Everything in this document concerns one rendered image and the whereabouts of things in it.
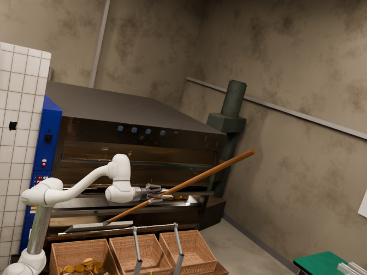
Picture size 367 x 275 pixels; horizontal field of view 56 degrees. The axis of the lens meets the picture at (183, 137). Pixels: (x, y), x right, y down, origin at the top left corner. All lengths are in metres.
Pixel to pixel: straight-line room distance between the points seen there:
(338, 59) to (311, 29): 0.77
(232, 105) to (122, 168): 4.11
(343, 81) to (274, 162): 1.74
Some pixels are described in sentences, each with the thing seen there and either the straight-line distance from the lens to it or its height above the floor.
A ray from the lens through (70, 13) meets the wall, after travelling 6.99.
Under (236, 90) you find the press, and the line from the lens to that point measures 5.97.
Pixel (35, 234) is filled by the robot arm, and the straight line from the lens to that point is 2.63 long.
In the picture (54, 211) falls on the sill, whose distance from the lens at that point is 3.50.
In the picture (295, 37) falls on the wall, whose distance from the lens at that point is 6.40.
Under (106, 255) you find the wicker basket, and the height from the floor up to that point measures 0.72.
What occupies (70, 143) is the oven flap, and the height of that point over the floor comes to 1.85.
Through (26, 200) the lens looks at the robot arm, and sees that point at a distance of 2.36.
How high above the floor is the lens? 2.81
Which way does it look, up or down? 12 degrees down
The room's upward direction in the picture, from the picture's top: 15 degrees clockwise
